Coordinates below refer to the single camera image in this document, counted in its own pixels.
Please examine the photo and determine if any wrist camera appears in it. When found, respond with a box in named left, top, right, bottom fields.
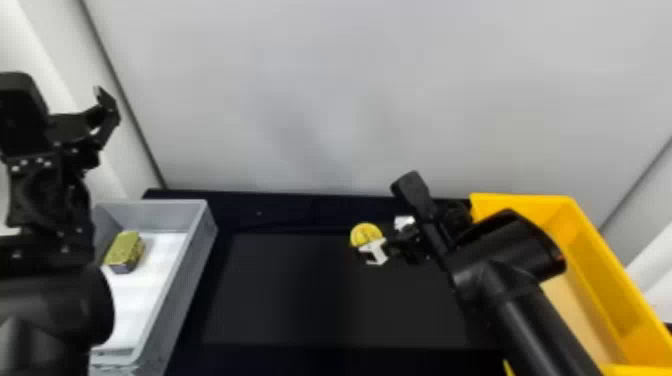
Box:
left=0, top=71, right=52, bottom=158
left=389, top=170, right=447, bottom=260

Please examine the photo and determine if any yellow rectangular box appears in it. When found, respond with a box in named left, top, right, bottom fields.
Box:
left=468, top=191, right=672, bottom=376

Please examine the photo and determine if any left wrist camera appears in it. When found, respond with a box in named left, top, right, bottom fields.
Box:
left=0, top=71, right=52, bottom=158

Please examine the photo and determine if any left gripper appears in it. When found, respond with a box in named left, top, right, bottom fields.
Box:
left=46, top=85, right=122, bottom=170

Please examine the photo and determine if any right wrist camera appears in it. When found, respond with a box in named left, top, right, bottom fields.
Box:
left=389, top=170, right=447, bottom=260

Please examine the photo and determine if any grey crate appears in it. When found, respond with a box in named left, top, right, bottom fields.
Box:
left=86, top=198, right=220, bottom=376

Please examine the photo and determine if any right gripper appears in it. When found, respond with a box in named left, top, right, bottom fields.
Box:
left=358, top=213, right=437, bottom=267

